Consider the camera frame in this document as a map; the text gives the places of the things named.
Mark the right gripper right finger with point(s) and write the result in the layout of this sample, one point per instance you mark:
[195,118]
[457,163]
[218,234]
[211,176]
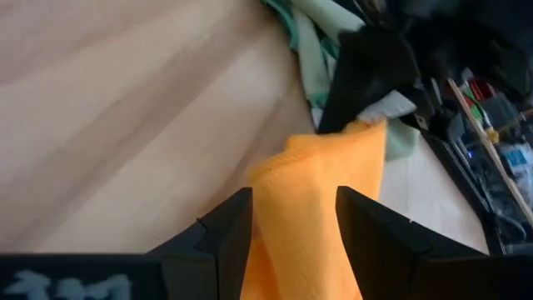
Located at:
[383,250]

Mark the orange microfiber towel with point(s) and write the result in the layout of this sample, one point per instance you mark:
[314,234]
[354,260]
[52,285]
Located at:
[316,187]

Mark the wooden workbench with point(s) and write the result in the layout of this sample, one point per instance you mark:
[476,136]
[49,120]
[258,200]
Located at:
[491,154]

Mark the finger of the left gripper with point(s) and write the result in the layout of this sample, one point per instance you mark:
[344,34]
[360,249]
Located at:
[366,71]

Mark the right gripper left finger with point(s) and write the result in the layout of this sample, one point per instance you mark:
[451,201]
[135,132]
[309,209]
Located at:
[208,258]

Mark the black metal table frame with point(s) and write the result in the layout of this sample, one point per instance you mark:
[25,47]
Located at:
[458,175]

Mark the sage towel with teal edge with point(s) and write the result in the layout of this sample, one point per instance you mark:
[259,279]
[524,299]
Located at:
[312,62]

